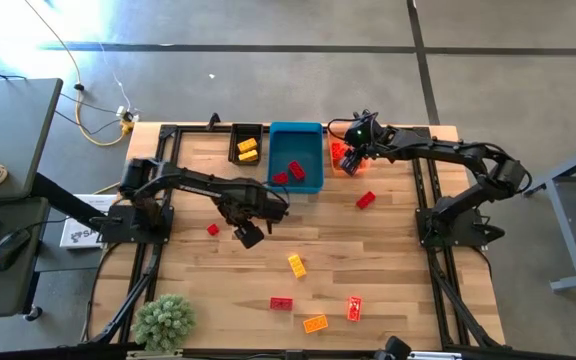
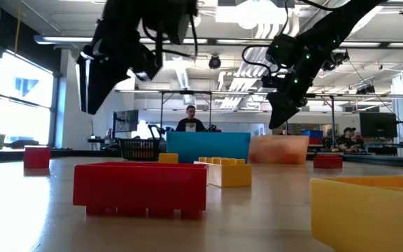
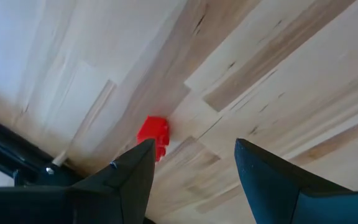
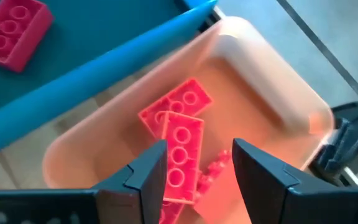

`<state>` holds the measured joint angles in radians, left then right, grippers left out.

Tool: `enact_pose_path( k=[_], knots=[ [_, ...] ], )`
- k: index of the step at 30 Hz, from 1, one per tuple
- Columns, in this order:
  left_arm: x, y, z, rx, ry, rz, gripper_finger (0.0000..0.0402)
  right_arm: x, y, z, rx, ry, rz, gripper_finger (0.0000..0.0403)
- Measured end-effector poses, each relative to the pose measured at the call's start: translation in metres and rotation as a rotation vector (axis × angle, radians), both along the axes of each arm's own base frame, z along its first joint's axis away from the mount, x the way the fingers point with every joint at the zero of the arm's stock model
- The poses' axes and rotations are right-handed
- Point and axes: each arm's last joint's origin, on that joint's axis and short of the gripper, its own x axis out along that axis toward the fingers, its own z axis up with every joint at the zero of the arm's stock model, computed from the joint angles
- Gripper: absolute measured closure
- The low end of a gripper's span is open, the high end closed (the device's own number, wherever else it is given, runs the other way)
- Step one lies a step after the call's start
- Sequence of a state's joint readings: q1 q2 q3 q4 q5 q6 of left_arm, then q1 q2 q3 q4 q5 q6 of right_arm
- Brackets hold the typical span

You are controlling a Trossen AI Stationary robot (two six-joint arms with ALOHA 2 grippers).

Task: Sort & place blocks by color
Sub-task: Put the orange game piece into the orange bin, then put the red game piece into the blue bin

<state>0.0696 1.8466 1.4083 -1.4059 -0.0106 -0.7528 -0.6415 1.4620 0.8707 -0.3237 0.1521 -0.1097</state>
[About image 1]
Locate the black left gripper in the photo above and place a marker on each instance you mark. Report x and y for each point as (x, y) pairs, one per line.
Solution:
(253, 205)

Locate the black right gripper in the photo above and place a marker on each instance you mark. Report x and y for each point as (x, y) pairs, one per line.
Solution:
(368, 142)

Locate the orange toy brick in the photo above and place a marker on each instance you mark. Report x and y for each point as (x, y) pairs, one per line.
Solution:
(338, 150)
(354, 308)

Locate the small red toy brick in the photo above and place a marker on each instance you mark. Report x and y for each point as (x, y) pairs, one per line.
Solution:
(280, 178)
(213, 229)

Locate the yellow two-by-four toy brick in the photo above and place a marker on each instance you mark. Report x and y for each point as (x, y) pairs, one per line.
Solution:
(296, 265)

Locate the red two-by-four toy brick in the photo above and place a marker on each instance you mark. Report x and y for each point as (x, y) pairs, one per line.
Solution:
(296, 170)
(281, 303)

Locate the orange-yellow toy brick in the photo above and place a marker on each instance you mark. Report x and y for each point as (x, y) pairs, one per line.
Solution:
(247, 145)

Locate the yellow-orange two-by-four toy brick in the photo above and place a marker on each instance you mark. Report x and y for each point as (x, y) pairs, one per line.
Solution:
(315, 324)

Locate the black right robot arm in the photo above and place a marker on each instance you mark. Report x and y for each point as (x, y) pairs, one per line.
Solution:
(443, 150)

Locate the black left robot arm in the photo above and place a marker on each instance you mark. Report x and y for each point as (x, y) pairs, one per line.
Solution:
(193, 186)

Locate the orange translucent plastic bin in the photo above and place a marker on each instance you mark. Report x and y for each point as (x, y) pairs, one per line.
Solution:
(366, 165)

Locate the blue plastic bin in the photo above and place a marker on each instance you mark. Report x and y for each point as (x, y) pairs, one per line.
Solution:
(293, 145)

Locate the black mesh basket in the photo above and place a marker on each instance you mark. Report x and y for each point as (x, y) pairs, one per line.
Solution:
(245, 131)

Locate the green artificial plant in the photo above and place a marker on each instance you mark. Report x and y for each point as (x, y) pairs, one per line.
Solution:
(163, 322)

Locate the white box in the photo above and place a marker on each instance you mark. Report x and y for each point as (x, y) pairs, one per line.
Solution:
(80, 235)

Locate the white power plug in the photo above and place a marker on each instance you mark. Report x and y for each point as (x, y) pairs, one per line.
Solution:
(121, 110)

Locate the black diagonal support bar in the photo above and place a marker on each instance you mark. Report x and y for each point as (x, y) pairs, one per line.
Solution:
(63, 200)

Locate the black caster wheel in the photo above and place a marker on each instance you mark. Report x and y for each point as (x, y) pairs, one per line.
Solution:
(34, 314)

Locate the black computer mouse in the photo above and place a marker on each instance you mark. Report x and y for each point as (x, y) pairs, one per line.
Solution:
(10, 247)

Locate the black clamp bracket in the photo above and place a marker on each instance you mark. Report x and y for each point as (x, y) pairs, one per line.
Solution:
(214, 122)

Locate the black aluminium table frame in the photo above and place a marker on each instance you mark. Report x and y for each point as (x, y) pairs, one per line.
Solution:
(168, 132)

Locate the silver metal bracket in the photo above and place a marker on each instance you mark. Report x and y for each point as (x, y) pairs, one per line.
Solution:
(433, 356)

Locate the grey metal table frame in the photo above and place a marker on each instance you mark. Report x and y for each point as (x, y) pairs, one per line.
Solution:
(570, 235)

